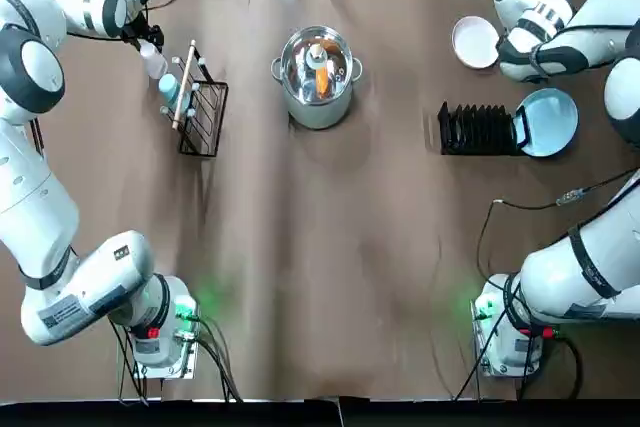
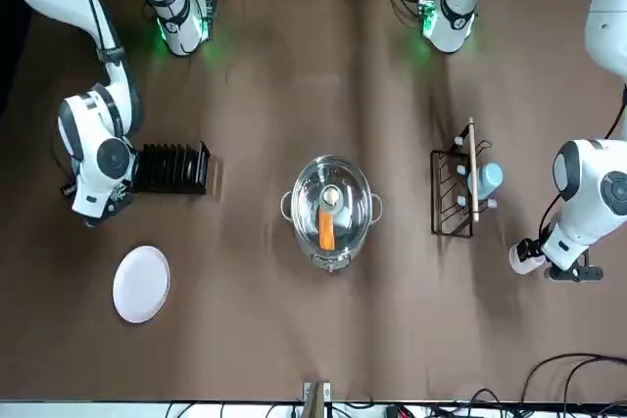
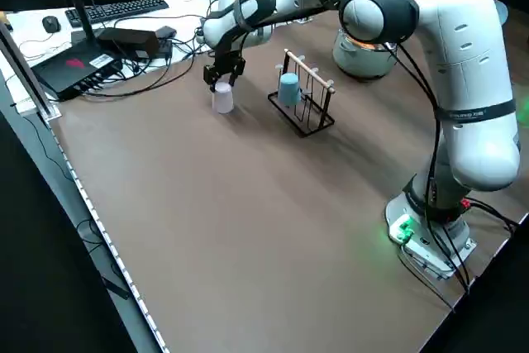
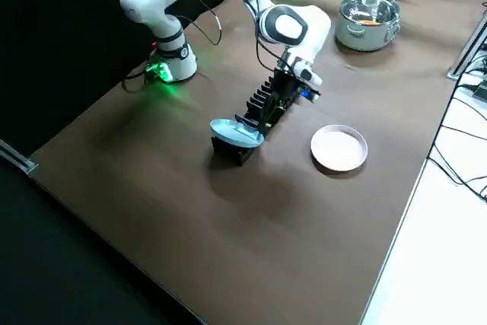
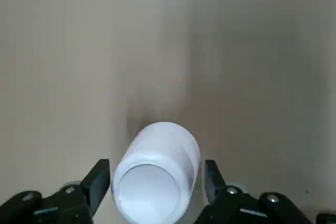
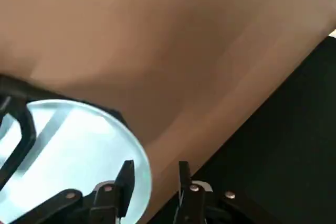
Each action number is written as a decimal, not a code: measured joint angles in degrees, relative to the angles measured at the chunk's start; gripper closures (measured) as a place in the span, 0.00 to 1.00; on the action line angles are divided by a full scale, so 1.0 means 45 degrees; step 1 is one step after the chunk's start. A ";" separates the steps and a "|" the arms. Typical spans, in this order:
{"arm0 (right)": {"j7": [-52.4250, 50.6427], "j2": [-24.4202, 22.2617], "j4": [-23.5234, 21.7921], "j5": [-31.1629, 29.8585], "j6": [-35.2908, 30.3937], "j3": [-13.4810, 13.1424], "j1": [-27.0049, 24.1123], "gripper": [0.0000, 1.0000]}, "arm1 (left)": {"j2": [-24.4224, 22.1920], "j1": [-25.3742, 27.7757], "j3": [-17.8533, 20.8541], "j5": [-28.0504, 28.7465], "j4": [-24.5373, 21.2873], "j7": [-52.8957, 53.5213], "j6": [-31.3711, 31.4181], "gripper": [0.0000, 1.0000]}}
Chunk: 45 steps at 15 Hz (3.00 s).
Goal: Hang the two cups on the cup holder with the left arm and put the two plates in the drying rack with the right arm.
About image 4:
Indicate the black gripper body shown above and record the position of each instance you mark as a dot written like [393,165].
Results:
[285,87]

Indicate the light blue plate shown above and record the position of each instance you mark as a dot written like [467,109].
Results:
[236,134]

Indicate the pale pink plate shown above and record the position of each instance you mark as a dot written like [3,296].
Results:
[338,148]

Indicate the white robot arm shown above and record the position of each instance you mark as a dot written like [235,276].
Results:
[300,32]

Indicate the black plate drying rack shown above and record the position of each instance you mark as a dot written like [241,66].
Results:
[228,151]

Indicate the grey-green cooking pot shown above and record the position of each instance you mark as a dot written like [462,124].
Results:
[361,37]

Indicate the orange carrot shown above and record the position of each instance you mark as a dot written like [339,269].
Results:
[368,21]

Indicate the glass pot lid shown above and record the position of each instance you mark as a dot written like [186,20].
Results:
[369,7]

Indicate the white desk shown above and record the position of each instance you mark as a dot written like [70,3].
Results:
[437,245]

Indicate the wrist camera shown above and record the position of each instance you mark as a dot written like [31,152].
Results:
[309,94]

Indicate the aluminium frame post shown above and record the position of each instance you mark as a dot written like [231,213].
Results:
[466,47]

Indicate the aluminium frame rail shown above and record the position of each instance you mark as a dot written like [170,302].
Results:
[19,157]

